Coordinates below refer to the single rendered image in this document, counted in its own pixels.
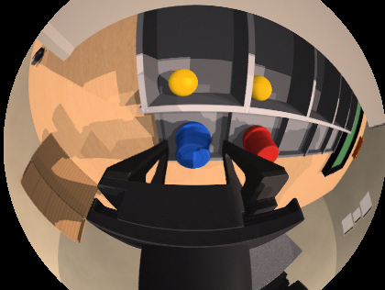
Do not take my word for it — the orange digital multimeter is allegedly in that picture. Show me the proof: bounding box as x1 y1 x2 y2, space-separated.
352 136 363 160

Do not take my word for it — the blue round disc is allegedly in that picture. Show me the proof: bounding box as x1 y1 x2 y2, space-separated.
175 121 211 169

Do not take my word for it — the orange-yellow ball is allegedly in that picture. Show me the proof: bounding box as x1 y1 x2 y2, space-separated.
251 75 271 101
169 69 198 96

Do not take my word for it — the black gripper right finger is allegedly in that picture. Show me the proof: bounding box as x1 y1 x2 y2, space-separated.
222 139 289 208

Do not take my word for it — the green tray with black rim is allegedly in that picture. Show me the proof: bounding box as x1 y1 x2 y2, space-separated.
321 102 364 177

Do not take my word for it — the red plug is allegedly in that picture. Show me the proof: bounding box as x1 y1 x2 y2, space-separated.
242 125 279 162

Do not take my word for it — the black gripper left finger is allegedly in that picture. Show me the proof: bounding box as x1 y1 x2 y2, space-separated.
103 139 169 184

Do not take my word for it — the grey slanted panel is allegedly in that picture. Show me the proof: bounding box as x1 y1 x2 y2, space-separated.
37 0 385 161

